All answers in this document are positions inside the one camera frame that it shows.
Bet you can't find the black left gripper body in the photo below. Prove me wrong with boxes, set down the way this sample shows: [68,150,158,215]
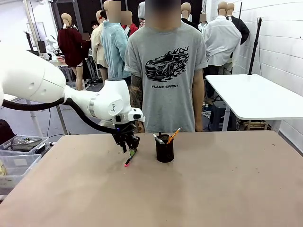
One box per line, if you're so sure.
[111,122,141,150]

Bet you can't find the black marker pink cap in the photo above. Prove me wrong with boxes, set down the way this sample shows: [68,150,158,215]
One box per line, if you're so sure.
[124,151,138,168]

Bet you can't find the white pen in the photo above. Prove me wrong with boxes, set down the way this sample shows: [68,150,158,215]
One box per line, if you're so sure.
[152,133,165,145]

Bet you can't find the yellow pencil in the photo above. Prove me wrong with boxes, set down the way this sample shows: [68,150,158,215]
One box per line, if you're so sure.
[166,127,182,144]

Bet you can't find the bare left forearm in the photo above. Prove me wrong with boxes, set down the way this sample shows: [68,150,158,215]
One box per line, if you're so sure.
[194,89,205,126]

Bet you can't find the tattooed right forearm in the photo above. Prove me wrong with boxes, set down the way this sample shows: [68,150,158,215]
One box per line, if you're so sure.
[129,86,144,111]

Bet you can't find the black mesh pen holder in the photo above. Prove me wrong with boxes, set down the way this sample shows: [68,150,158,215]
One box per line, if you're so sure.
[155,134,175,163]

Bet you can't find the person in grey T-shirt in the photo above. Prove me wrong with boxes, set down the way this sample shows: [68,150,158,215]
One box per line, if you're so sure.
[124,0,209,133]

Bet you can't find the mannequin in light blue fleece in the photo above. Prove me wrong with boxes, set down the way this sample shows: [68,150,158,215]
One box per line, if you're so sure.
[100,0,131,82]

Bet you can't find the mannequin in beige jacket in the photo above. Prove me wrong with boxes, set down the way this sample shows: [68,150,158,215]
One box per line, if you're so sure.
[91,10,109,84]

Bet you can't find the black-haired person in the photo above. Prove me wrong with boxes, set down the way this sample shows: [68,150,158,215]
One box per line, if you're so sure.
[81,32,93,55]

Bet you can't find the clear plastic bin with items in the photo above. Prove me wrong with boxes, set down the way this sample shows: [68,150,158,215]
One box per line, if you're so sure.
[0,135,50,156]

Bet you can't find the mannequin in maroon sweater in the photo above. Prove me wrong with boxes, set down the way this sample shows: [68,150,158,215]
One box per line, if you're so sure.
[57,13,89,91]

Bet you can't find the mannequin in red jacket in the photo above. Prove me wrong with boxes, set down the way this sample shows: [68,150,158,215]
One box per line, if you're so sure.
[121,10,140,37]

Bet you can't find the clear empty plastic bin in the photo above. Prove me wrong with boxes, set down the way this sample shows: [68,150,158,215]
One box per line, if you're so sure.
[0,153,42,189]

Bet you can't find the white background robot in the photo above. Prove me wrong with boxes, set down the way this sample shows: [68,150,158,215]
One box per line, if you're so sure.
[46,35,60,56]

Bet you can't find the dark maroon bag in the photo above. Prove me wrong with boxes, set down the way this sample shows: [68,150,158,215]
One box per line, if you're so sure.
[0,119,16,145]

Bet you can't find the white side table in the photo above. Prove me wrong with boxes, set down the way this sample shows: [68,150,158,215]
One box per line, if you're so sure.
[2,93,70,137]

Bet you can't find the mannequin in plaid hooded shirt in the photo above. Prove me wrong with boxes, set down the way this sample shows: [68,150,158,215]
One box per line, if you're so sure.
[138,1,146,29]

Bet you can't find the wooden crate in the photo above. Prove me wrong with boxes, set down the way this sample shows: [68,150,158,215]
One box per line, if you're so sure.
[237,119,273,131]

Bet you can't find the large white table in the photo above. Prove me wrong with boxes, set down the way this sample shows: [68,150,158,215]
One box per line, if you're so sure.
[205,74,303,133]

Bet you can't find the mannequin in white shirt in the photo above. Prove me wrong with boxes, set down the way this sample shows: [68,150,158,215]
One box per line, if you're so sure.
[202,1,242,75]

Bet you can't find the mannequin in black garment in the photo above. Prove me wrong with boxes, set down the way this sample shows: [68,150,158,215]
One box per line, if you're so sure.
[181,2,200,30]

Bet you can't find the black tripod stand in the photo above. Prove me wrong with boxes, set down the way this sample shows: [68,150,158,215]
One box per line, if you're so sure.
[248,16,265,76]

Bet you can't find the mannequin in black jacket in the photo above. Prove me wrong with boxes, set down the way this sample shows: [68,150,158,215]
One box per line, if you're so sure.
[226,2,250,45]

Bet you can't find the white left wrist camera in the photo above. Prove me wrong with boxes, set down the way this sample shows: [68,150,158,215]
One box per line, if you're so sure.
[127,107,146,123]

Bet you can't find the black left arm cable sleeve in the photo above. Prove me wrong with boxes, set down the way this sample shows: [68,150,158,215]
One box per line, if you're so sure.
[1,97,119,135]

